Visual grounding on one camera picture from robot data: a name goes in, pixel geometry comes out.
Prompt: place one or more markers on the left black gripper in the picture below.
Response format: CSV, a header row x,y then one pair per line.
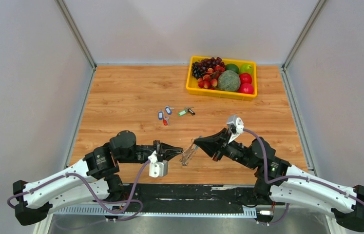
x,y
168,151

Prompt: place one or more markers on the green tag key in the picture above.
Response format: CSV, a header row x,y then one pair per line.
x,y
181,113

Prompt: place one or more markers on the lower red apple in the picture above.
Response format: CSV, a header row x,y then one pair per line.
x,y
246,88

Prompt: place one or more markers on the right aluminium corner post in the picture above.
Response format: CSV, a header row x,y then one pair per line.
x,y
304,32

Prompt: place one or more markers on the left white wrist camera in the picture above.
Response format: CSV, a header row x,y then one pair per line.
x,y
157,168

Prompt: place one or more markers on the upper red apple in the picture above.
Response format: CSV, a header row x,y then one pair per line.
x,y
245,78

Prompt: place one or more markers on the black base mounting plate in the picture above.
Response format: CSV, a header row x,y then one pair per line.
x,y
191,198

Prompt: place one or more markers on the blue tag key left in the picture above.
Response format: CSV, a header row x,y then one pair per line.
x,y
161,115

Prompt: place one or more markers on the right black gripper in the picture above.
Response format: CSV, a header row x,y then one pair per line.
x,y
211,144

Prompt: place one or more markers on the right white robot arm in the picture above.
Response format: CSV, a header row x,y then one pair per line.
x,y
282,182

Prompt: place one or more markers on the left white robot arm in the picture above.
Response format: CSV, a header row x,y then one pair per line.
x,y
93,178

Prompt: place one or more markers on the yellow plastic fruit tray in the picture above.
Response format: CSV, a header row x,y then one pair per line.
x,y
192,87

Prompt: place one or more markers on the green netted melon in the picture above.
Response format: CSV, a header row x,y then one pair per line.
x,y
229,81

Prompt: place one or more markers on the red cherries cluster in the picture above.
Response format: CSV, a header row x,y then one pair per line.
x,y
208,78

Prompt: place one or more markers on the red apple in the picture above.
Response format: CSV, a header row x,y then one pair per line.
x,y
246,88
245,78

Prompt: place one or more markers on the dark green lime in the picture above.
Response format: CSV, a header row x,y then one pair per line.
x,y
232,67

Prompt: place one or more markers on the large keyring with small rings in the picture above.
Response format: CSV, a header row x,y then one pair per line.
x,y
188,153

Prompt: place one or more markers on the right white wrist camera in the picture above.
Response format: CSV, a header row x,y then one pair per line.
x,y
235,127

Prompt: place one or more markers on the left aluminium corner post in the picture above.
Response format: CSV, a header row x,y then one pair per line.
x,y
76,32

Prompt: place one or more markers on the aluminium corner post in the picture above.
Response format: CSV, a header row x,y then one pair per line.
x,y
76,32
304,32

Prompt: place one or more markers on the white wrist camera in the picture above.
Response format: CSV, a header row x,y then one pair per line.
x,y
235,127
157,168

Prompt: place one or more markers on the dark purple grape bunch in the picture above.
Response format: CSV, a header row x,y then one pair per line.
x,y
207,66

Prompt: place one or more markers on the light green apple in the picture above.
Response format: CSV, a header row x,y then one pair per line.
x,y
247,68

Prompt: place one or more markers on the aluminium front rail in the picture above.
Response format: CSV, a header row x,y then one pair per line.
x,y
89,218

